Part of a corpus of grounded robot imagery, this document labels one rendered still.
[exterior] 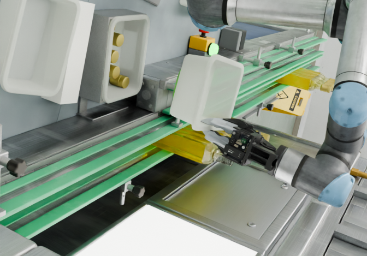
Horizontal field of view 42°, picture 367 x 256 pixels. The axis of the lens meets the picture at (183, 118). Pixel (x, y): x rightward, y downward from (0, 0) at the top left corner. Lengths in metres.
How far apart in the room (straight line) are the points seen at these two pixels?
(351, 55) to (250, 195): 0.57
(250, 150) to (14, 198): 0.48
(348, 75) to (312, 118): 6.55
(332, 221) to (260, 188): 0.23
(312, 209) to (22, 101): 0.85
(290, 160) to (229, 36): 1.03
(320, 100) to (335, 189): 6.46
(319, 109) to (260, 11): 6.20
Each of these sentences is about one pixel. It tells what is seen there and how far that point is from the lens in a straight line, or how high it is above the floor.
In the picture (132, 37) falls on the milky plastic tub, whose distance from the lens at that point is 1.36.
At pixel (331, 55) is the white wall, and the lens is 7.33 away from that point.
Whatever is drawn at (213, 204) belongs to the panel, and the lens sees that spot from 1.35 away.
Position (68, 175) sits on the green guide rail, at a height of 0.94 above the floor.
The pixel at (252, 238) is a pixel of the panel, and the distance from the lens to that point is 1.24.
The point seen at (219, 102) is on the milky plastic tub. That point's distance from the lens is 1.25.
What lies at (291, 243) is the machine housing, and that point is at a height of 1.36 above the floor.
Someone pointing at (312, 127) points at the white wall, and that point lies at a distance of 7.59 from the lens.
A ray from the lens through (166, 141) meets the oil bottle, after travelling 1.37.
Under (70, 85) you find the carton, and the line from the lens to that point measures 1.17.
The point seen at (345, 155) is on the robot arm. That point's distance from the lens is 1.06.
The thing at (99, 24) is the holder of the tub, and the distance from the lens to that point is 1.22.
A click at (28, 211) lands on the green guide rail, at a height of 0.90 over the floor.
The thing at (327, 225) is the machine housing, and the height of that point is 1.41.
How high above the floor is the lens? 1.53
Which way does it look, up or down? 24 degrees down
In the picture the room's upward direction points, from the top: 109 degrees clockwise
